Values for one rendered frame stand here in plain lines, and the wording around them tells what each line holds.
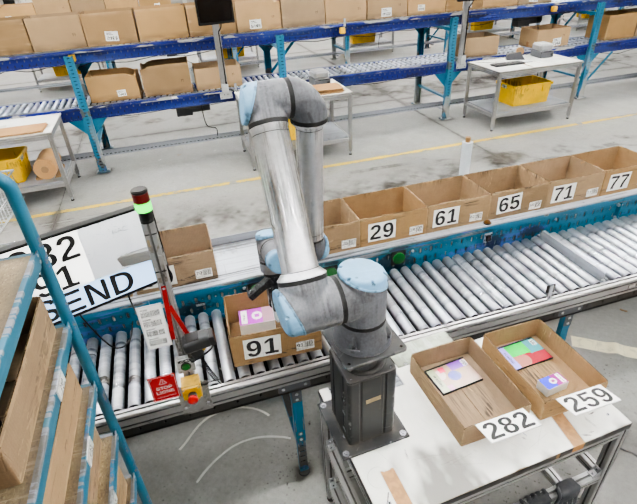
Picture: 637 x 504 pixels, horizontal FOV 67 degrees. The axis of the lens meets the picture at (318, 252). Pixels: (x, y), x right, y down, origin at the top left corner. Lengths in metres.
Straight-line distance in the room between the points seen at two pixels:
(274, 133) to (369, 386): 0.86
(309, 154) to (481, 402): 1.15
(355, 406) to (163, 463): 1.45
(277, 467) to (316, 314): 1.47
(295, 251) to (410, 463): 0.87
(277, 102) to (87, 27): 5.33
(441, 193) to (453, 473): 1.73
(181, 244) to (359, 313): 1.45
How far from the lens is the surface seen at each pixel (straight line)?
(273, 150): 1.37
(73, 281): 1.75
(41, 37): 6.70
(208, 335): 1.81
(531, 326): 2.30
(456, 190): 3.07
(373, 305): 1.42
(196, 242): 2.66
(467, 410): 1.98
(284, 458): 2.74
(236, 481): 2.71
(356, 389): 1.62
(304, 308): 1.35
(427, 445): 1.87
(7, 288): 1.09
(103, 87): 6.48
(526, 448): 1.94
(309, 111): 1.44
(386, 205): 2.87
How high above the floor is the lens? 2.26
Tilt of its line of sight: 33 degrees down
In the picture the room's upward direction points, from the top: 3 degrees counter-clockwise
